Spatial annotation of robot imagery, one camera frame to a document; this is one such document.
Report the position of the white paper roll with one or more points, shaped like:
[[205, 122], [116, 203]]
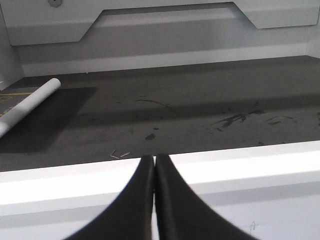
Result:
[[19, 102]]

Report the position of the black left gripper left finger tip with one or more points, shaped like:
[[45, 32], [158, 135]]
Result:
[[129, 216]]

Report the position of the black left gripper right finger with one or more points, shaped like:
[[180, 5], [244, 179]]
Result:
[[181, 214]]

